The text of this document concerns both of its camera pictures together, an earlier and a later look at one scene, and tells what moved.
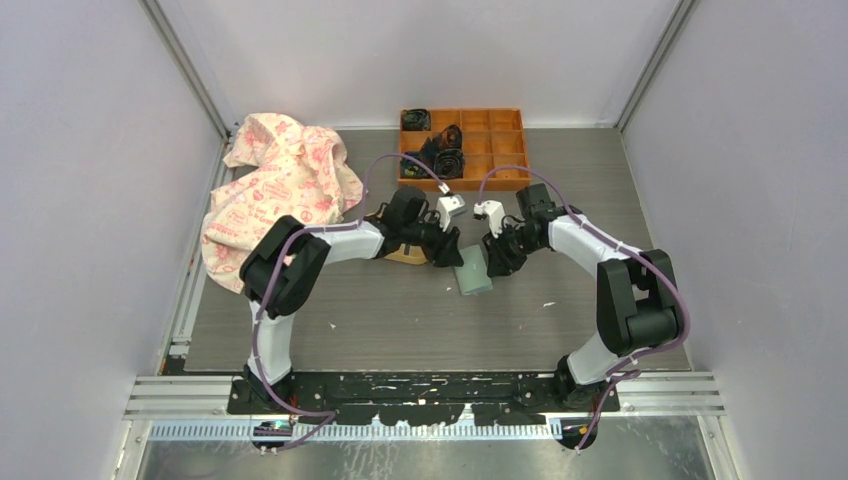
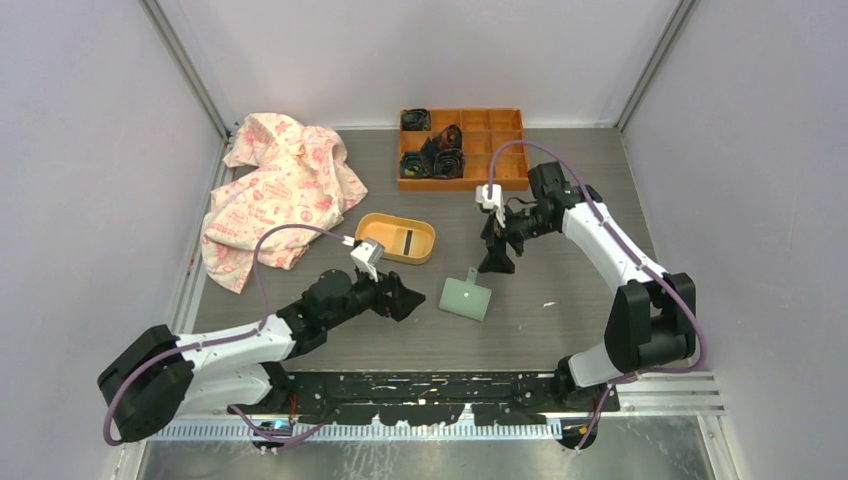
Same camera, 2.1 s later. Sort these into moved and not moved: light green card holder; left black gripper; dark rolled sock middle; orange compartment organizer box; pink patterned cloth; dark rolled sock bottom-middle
Moved: left black gripper; light green card holder
Not moved: orange compartment organizer box; pink patterned cloth; dark rolled sock bottom-middle; dark rolled sock middle
